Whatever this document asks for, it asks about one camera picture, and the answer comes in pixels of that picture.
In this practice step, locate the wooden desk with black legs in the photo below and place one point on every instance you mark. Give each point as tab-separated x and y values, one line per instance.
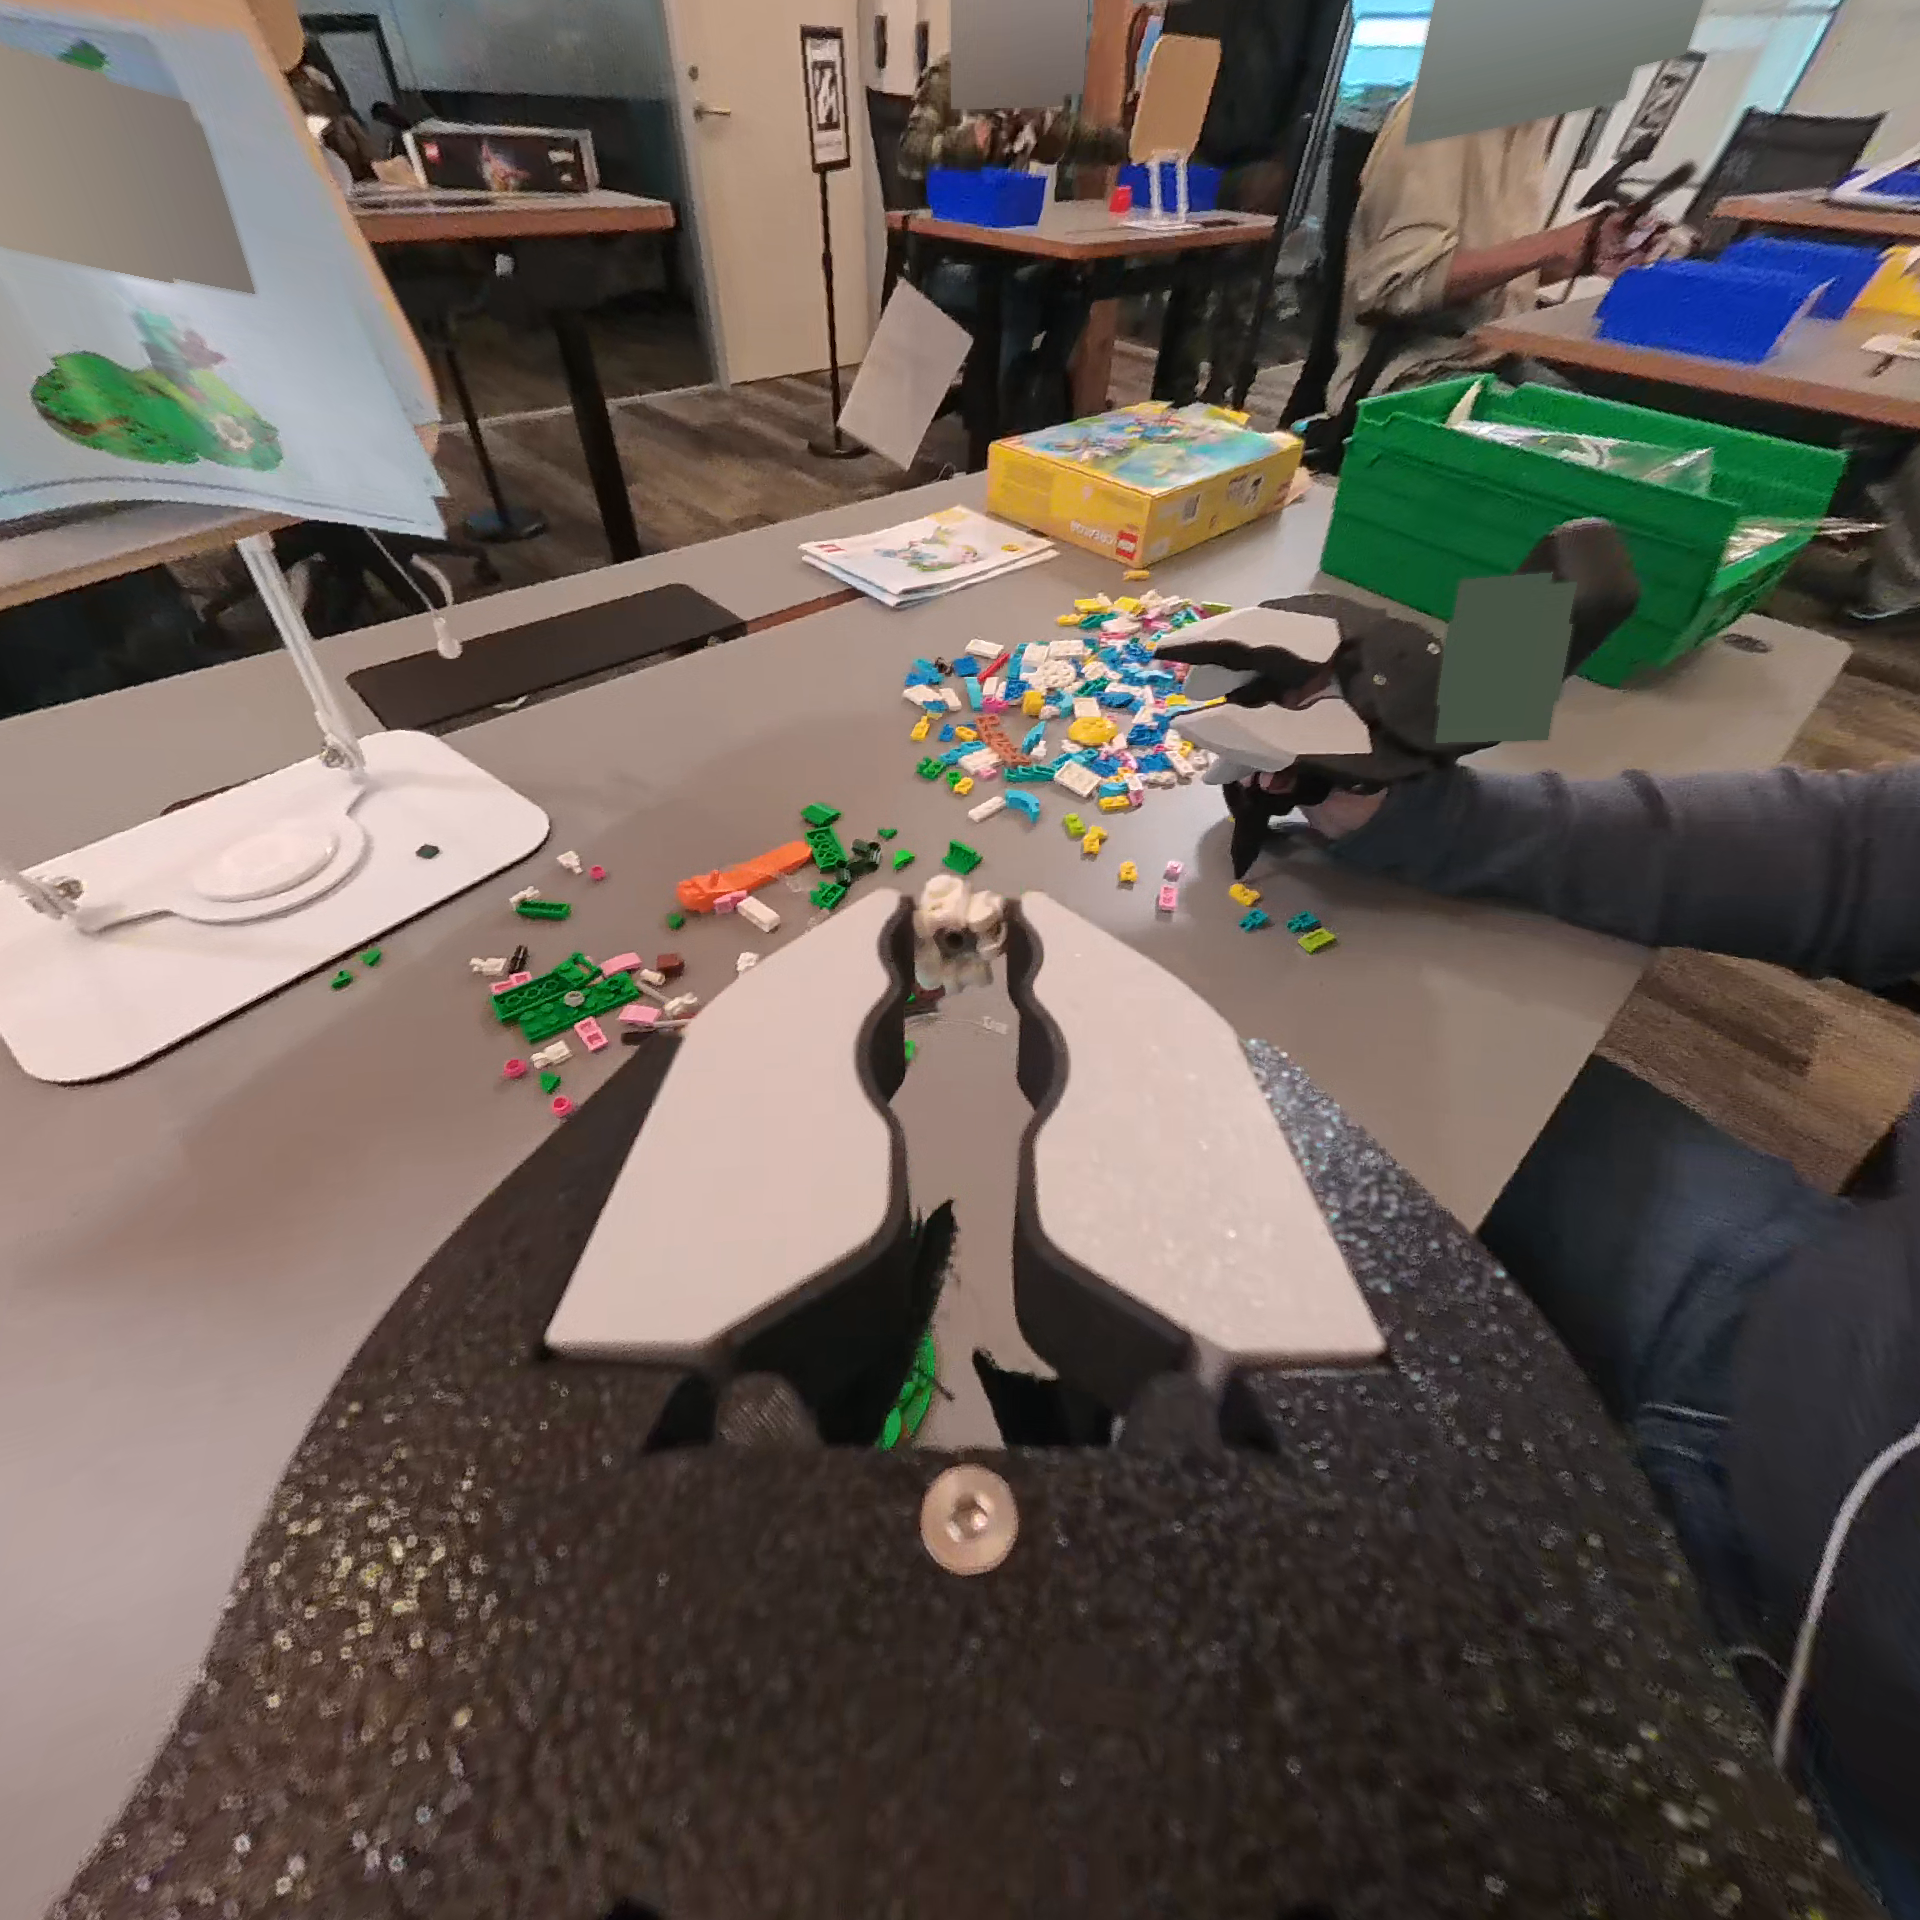
511	219

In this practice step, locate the white lego piece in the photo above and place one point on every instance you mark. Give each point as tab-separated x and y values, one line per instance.
757	911

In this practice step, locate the wooden board book stand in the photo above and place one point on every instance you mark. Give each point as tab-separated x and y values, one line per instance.
1177	98

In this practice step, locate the orange lego piece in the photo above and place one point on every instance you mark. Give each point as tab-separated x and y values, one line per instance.
743	875

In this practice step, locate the green lego plate assembly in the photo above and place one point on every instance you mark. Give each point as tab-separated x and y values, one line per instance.
562	997

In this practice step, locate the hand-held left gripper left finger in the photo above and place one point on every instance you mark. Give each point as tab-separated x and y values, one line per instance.
752	1170

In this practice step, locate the wooden top desk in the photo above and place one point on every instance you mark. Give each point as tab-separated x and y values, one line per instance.
1080	231

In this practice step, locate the person's right forearm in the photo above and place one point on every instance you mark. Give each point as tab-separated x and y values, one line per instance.
1652	856

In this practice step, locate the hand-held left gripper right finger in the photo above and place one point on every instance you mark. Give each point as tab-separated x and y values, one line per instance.
1186	1170

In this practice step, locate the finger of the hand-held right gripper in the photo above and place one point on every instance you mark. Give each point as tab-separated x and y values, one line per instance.
1290	733
1274	632

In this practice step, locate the open lego instruction manual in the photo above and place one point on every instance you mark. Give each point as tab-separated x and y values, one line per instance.
196	375

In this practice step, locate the dark green lego piece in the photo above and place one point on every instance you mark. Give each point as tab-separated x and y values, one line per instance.
867	862

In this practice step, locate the dark lego box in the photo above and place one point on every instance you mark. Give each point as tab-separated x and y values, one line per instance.
503	156

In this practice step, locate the lego instruction booklet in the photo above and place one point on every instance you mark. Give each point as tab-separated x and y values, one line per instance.
923	551

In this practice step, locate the white book stand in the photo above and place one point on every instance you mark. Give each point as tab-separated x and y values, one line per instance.
254	885

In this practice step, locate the yellow lego box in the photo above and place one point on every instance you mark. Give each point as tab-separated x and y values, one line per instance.
1140	472

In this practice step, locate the person's right hand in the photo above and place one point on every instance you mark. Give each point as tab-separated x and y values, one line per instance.
1350	817

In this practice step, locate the floor sign stand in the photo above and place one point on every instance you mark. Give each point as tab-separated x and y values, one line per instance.
829	98

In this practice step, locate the pile of colourful lego pieces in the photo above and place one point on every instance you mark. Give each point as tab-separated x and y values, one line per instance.
1051	706

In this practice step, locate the stack of green plastic bins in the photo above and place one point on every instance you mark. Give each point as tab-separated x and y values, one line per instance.
1501	494

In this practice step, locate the small white lego assembly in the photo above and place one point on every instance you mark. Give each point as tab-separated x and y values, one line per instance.
957	930

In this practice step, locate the blue plastic bin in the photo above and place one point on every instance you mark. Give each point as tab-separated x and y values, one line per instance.
983	195
1143	183
1709	308

